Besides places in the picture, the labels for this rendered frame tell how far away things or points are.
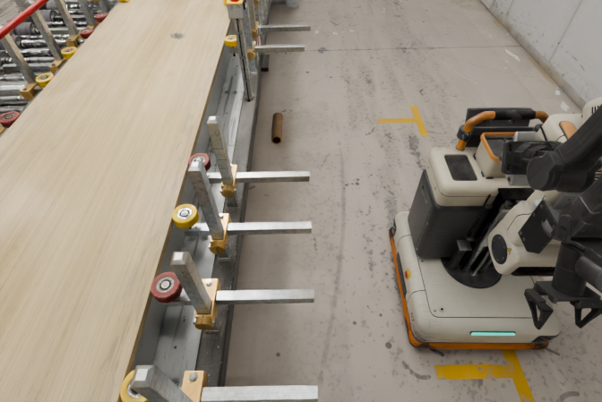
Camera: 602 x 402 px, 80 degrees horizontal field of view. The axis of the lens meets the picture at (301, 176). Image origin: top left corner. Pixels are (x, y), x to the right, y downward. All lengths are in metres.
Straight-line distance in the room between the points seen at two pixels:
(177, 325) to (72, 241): 0.43
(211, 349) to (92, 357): 0.32
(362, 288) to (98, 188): 1.37
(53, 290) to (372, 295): 1.44
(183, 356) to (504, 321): 1.30
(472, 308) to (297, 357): 0.83
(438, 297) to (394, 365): 0.39
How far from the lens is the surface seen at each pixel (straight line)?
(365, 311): 2.00
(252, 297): 1.11
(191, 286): 0.96
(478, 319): 1.81
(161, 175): 1.39
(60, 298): 1.22
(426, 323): 1.74
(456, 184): 1.48
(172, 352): 1.33
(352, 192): 2.43
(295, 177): 1.39
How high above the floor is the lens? 1.83
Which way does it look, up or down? 46 degrees down
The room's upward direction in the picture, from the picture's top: 2 degrees counter-clockwise
